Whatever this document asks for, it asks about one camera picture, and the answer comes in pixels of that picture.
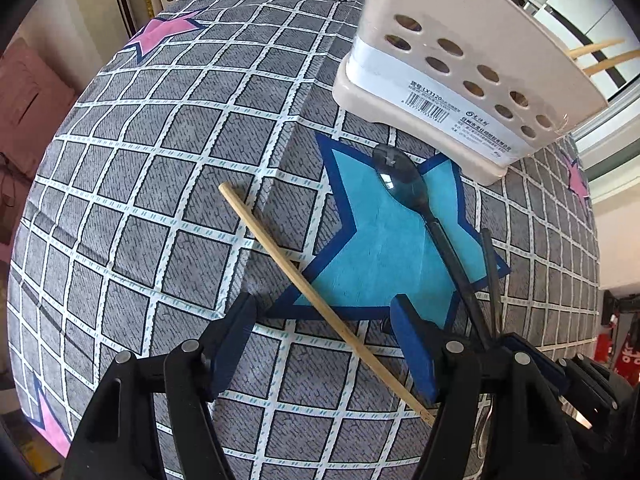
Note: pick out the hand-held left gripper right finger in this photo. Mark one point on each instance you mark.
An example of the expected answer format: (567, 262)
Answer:
(415, 350)

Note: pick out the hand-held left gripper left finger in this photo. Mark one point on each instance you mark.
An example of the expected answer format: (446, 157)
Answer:
(227, 350)

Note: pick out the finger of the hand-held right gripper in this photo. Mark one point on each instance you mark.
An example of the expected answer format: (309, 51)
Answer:
(592, 380)
(547, 370)

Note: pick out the single light bamboo chopstick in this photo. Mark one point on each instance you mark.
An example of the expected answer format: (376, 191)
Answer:
(310, 287)

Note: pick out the beige plastic utensil holder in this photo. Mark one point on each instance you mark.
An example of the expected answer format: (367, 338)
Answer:
(475, 75)

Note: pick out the bunch of wooden chopsticks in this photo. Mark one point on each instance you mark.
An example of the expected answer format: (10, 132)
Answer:
(600, 46)

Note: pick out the red canister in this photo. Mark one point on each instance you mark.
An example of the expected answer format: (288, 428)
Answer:
(622, 355)

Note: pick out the grey checked star tablecloth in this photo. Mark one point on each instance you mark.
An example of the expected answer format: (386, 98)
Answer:
(150, 160)

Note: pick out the pink chair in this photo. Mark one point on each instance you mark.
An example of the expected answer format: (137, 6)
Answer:
(30, 125)

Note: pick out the white refrigerator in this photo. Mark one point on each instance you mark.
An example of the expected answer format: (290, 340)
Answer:
(585, 5)

